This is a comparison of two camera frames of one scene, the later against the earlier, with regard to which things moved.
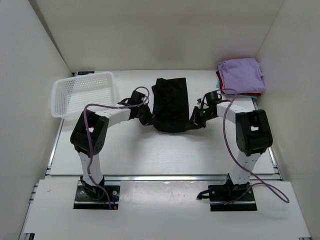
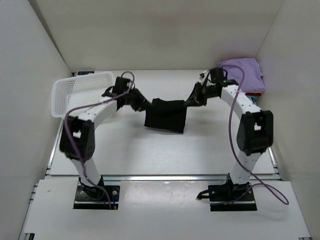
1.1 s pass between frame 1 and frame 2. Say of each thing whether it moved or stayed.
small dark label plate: stayed
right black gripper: moved
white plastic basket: stayed
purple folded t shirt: stayed
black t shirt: moved
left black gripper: moved
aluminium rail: stayed
